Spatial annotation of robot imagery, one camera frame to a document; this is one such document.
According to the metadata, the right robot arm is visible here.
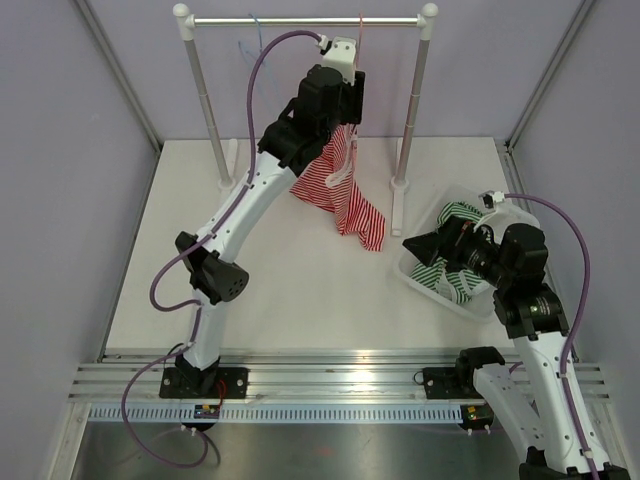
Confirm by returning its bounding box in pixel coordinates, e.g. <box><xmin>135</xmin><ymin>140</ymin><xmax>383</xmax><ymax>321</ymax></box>
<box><xmin>403</xmin><ymin>217</ymin><xmax>630</xmax><ymax>479</ymax></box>

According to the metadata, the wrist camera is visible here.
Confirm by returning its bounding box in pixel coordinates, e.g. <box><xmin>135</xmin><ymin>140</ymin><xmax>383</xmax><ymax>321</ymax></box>
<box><xmin>475</xmin><ymin>191</ymin><xmax>506</xmax><ymax>230</ymax></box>
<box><xmin>317</xmin><ymin>35</ymin><xmax>357</xmax><ymax>86</ymax></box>

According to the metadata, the blue wire hanger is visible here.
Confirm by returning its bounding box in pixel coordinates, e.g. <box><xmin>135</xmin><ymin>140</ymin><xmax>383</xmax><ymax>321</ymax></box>
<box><xmin>237</xmin><ymin>13</ymin><xmax>282</xmax><ymax>106</ymax></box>

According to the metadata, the white clothes rack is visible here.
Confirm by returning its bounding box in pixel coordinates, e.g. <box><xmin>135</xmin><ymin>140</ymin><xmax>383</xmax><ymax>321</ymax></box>
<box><xmin>173</xmin><ymin>3</ymin><xmax>438</xmax><ymax>237</ymax></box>

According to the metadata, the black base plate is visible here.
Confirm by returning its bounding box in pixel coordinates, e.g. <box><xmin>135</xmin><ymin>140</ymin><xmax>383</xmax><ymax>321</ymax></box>
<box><xmin>159</xmin><ymin>367</ymin><xmax>249</xmax><ymax>400</ymax></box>
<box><xmin>413</xmin><ymin>367</ymin><xmax>481</xmax><ymax>400</ymax></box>

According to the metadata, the white slotted cable duct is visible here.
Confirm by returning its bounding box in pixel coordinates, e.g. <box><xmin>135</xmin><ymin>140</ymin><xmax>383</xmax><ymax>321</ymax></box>
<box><xmin>89</xmin><ymin>403</ymin><xmax>462</xmax><ymax>424</ymax></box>

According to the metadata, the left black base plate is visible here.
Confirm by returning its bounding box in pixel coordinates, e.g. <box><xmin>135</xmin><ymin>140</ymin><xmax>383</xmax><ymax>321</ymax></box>
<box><xmin>159</xmin><ymin>367</ymin><xmax>249</xmax><ymax>400</ymax></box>

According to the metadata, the red striped tank top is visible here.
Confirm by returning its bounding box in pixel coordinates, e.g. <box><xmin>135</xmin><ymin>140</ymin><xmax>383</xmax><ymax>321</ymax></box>
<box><xmin>290</xmin><ymin>124</ymin><xmax>386</xmax><ymax>252</ymax></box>

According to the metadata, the aluminium mounting rail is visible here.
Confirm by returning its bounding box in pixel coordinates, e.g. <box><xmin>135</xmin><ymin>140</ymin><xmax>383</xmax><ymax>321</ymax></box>
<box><xmin>67</xmin><ymin>349</ymin><xmax>614</xmax><ymax>404</ymax></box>

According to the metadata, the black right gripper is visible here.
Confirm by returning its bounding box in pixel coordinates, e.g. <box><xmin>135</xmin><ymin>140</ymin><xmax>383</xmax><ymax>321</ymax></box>
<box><xmin>404</xmin><ymin>214</ymin><xmax>513</xmax><ymax>288</ymax></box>

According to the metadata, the green striped tank top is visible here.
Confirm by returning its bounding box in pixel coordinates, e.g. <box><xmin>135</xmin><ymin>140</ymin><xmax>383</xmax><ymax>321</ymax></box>
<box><xmin>410</xmin><ymin>201</ymin><xmax>490</xmax><ymax>305</ymax></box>

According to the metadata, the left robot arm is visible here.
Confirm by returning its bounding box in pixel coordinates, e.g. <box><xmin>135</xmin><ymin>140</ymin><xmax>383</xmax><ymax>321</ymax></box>
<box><xmin>161</xmin><ymin>64</ymin><xmax>366</xmax><ymax>398</ymax></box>

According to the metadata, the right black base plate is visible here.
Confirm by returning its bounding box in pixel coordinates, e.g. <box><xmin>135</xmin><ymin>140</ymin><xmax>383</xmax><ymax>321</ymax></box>
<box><xmin>413</xmin><ymin>367</ymin><xmax>481</xmax><ymax>400</ymax></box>

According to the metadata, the red wire hanger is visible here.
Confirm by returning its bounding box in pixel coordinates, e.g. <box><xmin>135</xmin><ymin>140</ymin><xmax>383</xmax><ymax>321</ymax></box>
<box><xmin>355</xmin><ymin>11</ymin><xmax>364</xmax><ymax>70</ymax></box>

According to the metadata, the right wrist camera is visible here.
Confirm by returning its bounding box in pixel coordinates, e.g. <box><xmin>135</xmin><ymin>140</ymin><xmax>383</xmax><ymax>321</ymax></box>
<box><xmin>475</xmin><ymin>191</ymin><xmax>506</xmax><ymax>230</ymax></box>

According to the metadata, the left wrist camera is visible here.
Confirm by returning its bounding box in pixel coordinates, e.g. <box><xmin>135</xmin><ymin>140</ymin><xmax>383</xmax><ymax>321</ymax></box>
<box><xmin>317</xmin><ymin>35</ymin><xmax>357</xmax><ymax>86</ymax></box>

